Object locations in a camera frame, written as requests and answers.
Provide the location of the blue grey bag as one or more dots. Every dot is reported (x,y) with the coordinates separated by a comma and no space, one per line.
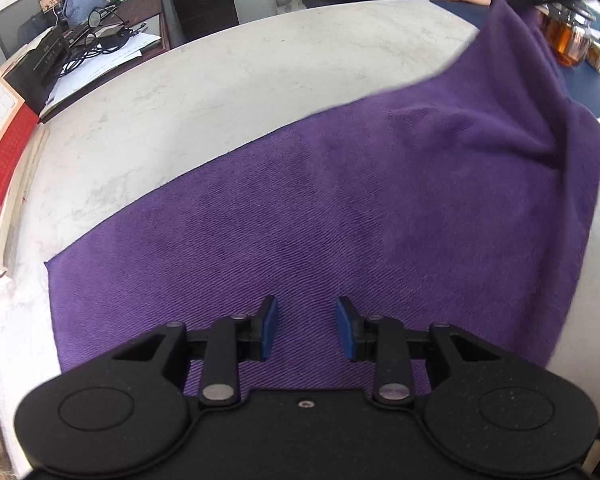
(85,2)

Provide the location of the blue table mat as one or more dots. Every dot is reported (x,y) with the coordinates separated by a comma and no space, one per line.
(592,95)

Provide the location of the red desk calendar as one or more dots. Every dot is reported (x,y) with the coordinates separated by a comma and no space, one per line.
(5,160)

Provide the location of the black monitor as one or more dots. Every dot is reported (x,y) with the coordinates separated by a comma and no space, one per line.
(15,25)

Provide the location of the black eyeglasses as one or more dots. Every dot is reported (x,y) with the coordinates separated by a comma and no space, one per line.
(95,16)

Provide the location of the black cabinet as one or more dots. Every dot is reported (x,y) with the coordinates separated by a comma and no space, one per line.
(205,5)

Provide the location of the white paper sheets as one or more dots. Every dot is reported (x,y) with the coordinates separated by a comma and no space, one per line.
(105,67)

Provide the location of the black printer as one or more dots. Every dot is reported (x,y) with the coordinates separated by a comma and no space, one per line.
(50,50)

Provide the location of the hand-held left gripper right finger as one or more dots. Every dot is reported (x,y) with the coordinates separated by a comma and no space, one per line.
(347,330)

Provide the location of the purple towel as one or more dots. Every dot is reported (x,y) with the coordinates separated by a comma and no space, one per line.
(380,185)

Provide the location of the black power adapter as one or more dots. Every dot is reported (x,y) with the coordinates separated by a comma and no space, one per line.
(114,35)

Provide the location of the brown wooden desk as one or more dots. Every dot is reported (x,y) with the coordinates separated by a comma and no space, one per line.
(152,25)

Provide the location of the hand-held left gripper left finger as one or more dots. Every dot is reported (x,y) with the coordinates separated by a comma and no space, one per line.
(269,327)

